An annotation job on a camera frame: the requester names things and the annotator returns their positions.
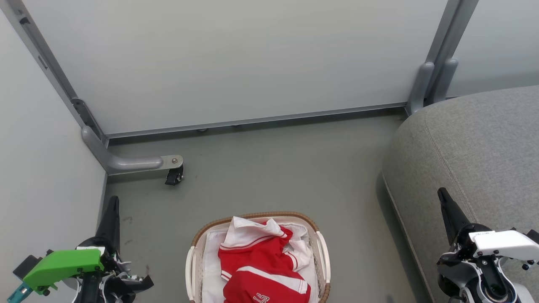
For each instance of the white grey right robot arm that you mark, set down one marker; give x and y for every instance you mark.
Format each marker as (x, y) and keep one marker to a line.
(499, 294)

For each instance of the black caster wheel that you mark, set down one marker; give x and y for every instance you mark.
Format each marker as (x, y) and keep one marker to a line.
(174, 176)

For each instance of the grey double partition post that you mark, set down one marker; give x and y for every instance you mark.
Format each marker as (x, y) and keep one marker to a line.
(448, 33)

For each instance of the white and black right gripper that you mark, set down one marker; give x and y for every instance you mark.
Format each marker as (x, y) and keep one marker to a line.
(501, 242)

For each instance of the long grey partition foot tube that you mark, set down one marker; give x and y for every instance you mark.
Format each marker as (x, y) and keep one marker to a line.
(130, 163)

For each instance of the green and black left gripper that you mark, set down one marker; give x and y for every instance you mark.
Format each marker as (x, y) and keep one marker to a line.
(63, 265)

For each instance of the short grey partition foot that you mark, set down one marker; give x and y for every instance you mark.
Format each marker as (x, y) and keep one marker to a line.
(445, 80)
(419, 88)

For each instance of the grey fabric sofa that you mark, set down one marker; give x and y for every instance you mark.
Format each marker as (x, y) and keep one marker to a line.
(471, 151)

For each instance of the red and white garment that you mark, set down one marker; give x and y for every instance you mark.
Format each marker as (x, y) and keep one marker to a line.
(261, 261)

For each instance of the wicker laundry basket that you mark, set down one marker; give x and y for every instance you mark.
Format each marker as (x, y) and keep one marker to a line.
(322, 256)

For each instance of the grey partition post with latch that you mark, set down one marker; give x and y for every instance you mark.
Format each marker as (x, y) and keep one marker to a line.
(46, 63)

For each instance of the grey partition bottom rail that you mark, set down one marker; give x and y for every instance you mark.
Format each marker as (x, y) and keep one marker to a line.
(252, 120)

